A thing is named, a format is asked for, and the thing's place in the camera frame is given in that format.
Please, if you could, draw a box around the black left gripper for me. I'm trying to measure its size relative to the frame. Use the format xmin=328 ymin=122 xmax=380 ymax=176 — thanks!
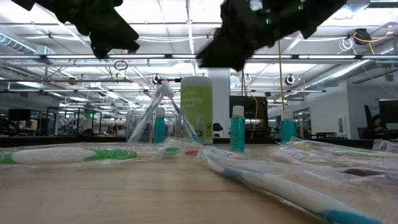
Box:
xmin=11 ymin=0 xmax=141 ymax=60

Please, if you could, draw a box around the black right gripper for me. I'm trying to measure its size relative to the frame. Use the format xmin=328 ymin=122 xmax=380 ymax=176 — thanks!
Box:
xmin=197 ymin=0 xmax=312 ymax=72

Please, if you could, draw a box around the teal mouthwash bottle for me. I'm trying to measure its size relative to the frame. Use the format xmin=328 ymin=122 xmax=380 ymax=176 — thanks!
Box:
xmin=229 ymin=105 xmax=246 ymax=152
xmin=155 ymin=107 xmax=166 ymax=144
xmin=281 ymin=110 xmax=298 ymax=144

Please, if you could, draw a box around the green white toothbrush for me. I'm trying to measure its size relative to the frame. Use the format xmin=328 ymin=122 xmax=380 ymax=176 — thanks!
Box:
xmin=0 ymin=144 xmax=182 ymax=166

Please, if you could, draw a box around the white building column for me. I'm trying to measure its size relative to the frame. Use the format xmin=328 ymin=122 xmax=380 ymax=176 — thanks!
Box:
xmin=206 ymin=68 xmax=231 ymax=138

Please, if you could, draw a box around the large black screen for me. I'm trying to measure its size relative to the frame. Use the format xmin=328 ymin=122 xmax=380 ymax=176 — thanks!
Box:
xmin=229 ymin=95 xmax=269 ymax=121

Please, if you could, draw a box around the black monitor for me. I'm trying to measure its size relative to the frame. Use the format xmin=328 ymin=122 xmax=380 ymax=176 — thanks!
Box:
xmin=7 ymin=108 xmax=32 ymax=121
xmin=378 ymin=99 xmax=398 ymax=124

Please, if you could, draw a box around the person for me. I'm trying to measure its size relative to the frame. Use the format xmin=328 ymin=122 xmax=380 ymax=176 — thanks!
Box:
xmin=362 ymin=114 xmax=388 ymax=140

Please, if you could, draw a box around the silver ventilation duct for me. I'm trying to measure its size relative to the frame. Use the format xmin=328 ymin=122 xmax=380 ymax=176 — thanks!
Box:
xmin=0 ymin=32 xmax=55 ymax=56
xmin=306 ymin=58 xmax=374 ymax=91

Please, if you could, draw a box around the black aluminium table frame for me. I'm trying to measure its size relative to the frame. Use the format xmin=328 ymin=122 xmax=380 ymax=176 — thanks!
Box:
xmin=0 ymin=135 xmax=398 ymax=149

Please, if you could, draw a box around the black ceiling cable reel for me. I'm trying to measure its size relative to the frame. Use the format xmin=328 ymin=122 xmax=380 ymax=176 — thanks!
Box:
xmin=353 ymin=28 xmax=373 ymax=46

